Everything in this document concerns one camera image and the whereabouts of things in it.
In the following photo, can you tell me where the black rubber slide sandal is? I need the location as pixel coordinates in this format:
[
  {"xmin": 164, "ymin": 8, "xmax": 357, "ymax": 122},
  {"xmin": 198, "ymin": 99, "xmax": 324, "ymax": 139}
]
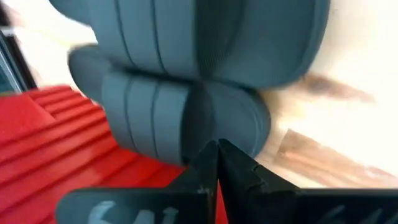
[
  {"xmin": 67, "ymin": 43, "xmax": 272, "ymax": 166},
  {"xmin": 48, "ymin": 0, "xmax": 331, "ymax": 90}
]

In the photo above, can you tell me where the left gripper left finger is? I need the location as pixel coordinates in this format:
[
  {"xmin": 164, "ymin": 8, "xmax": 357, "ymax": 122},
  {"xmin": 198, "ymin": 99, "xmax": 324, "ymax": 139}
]
[{"xmin": 55, "ymin": 139, "xmax": 219, "ymax": 224}]

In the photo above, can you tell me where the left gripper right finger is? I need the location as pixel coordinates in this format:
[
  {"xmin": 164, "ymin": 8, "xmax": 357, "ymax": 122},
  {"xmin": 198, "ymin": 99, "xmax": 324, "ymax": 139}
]
[{"xmin": 217, "ymin": 138, "xmax": 398, "ymax": 224}]

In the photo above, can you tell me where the black aluminium table frame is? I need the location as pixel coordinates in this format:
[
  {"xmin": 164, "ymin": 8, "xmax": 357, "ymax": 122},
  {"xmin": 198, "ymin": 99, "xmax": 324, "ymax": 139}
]
[{"xmin": 0, "ymin": 29, "xmax": 39, "ymax": 93}]

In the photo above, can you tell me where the red plastic bin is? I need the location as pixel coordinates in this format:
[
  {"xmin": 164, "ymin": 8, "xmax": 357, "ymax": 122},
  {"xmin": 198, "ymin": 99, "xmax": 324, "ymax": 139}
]
[{"xmin": 0, "ymin": 84, "xmax": 229, "ymax": 224}]

